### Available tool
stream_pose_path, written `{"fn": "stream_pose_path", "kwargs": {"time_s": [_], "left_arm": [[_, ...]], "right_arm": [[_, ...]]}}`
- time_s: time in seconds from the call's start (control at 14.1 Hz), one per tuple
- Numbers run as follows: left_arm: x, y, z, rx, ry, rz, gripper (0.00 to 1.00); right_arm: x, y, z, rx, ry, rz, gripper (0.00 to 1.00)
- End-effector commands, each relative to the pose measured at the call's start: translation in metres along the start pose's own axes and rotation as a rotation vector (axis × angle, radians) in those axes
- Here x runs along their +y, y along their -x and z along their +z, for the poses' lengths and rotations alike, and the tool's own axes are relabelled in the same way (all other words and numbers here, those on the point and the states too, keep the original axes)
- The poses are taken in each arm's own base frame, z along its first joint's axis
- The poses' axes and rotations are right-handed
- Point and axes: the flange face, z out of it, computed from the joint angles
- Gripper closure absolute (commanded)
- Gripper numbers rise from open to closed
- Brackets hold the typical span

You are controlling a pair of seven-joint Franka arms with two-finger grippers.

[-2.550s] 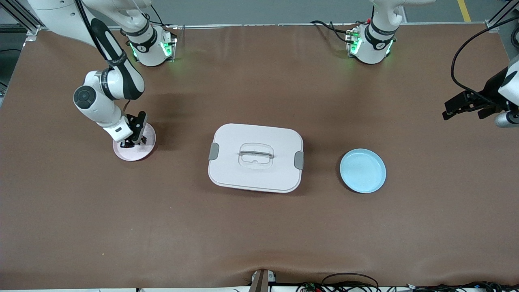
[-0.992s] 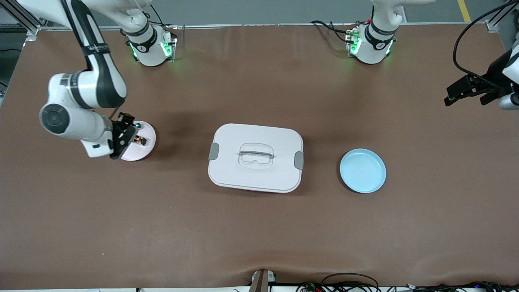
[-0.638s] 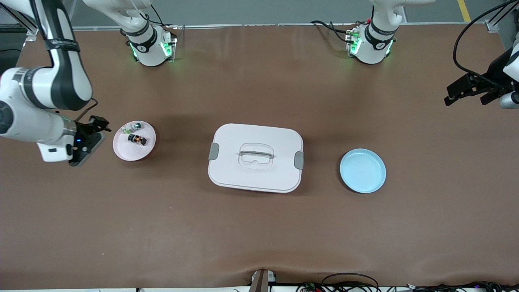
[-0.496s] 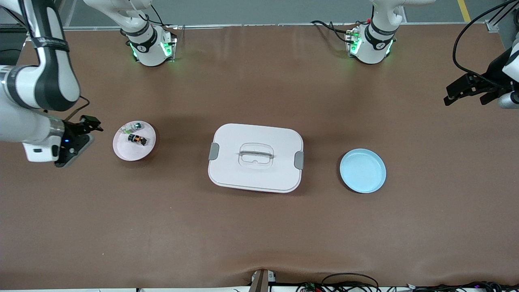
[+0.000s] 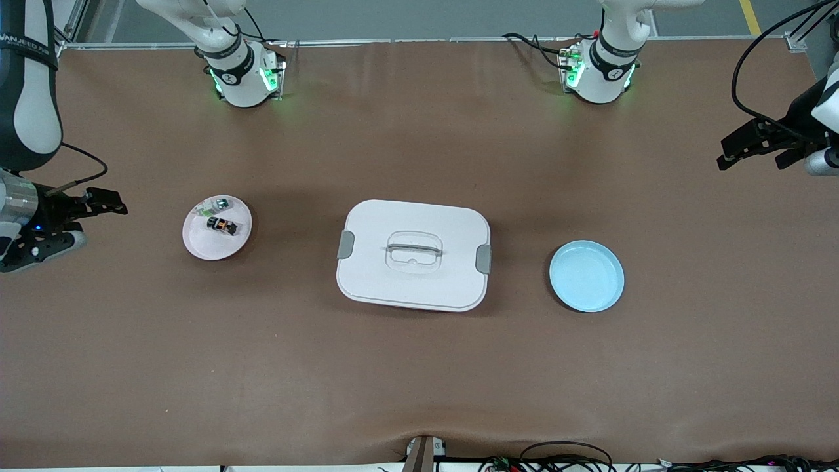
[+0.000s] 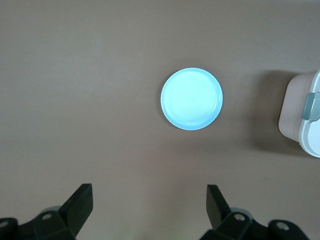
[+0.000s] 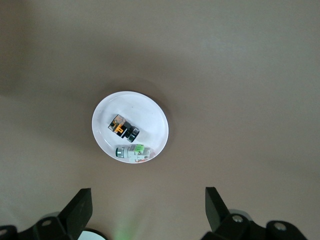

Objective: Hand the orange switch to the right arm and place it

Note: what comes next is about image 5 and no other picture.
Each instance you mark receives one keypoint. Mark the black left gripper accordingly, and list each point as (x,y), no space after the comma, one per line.
(799,113)

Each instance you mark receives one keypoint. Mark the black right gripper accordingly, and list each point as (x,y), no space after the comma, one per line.
(52,206)

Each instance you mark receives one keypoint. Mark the orange black push-button switch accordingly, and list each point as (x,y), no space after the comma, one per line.
(223,225)

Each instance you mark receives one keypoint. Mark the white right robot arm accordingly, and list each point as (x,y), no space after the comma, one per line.
(239,72)

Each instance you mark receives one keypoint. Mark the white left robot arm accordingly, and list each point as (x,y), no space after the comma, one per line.
(606,72)

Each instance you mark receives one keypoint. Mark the pink round plate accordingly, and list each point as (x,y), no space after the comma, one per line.
(216,246)

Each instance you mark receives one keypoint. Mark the light blue round plate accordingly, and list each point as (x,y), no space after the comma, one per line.
(586,278)

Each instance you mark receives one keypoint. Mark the grey lid latch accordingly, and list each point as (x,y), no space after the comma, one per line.
(484,259)
(345,244)

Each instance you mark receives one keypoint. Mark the white plastic storage box lid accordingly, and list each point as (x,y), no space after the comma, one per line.
(393,285)

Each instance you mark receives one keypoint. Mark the green push-button switch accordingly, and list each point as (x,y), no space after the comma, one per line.
(213,206)

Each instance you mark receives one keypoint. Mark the aluminium frame corner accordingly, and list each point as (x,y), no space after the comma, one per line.
(795,42)
(72,33)

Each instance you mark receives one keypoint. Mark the metal table edge rail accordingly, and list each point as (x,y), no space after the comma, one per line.
(393,40)

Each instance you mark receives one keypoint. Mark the brown camera mount post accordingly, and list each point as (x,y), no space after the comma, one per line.
(419,455)

